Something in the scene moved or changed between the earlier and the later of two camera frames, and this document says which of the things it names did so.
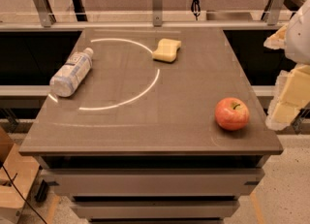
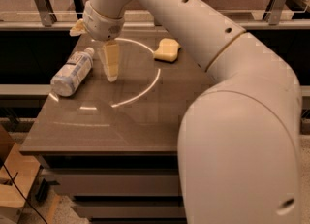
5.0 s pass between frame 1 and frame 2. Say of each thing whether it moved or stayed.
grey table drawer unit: stayed
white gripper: moved
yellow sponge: stayed
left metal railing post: stayed
